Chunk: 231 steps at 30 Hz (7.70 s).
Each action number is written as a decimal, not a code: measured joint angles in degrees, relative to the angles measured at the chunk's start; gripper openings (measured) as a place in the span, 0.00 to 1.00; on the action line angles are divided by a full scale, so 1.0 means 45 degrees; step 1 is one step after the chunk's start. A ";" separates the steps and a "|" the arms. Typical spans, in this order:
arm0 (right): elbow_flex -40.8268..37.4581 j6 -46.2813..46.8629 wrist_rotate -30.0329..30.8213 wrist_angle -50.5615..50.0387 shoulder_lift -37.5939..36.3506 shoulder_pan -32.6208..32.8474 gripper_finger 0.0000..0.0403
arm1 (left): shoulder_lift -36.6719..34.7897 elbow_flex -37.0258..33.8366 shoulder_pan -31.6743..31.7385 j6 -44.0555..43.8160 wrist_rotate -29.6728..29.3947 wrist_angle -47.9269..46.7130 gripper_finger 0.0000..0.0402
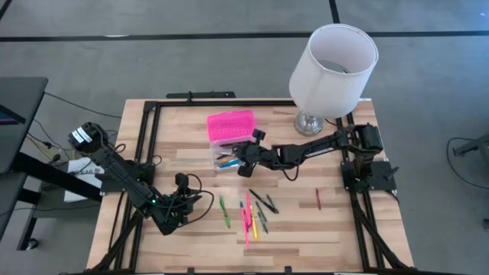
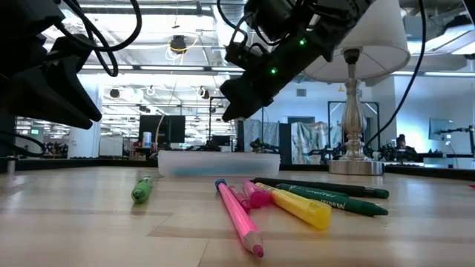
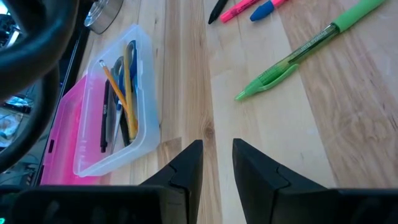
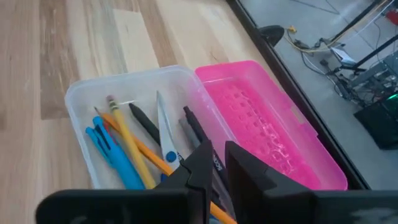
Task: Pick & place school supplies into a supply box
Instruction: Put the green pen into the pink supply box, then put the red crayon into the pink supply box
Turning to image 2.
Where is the clear supply box pink lid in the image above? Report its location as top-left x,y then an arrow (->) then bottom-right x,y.
157,150 -> 282,178

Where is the patterned curtain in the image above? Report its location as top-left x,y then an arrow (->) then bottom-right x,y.
291,121 -> 344,165

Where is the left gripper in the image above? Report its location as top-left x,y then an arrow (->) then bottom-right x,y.
0,0 -> 102,130

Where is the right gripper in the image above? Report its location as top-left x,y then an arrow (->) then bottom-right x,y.
220,27 -> 333,122

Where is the long ceiling light bar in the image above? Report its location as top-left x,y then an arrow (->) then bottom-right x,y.
79,65 -> 246,76

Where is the black hanging cable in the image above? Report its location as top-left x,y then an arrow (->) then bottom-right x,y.
363,0 -> 428,148

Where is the silver ceiling duct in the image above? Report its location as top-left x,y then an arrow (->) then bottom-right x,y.
212,0 -> 248,75

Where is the black cabinet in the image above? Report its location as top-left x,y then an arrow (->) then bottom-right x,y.
0,114 -> 18,159

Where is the pink highlighter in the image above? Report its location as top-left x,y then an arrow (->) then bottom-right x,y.
242,178 -> 272,209

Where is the pink pencil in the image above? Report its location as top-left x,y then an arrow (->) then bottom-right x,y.
214,179 -> 265,259

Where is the black scale pen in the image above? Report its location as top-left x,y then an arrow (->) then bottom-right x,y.
249,177 -> 372,198

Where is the black ceiling device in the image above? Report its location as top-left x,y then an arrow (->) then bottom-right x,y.
169,34 -> 188,55

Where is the black frame rig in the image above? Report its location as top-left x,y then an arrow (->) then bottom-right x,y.
327,100 -> 381,149
209,96 -> 265,153

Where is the yellow highlighter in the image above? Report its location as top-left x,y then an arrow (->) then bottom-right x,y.
255,182 -> 333,230

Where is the grey monitor on arm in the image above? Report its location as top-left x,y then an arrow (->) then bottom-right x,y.
428,117 -> 454,141

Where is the black monitor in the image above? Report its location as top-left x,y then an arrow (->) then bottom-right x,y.
138,114 -> 186,150

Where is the dark green marker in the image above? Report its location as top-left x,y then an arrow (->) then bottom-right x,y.
291,187 -> 389,217

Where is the person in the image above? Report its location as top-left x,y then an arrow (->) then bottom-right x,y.
394,133 -> 419,153

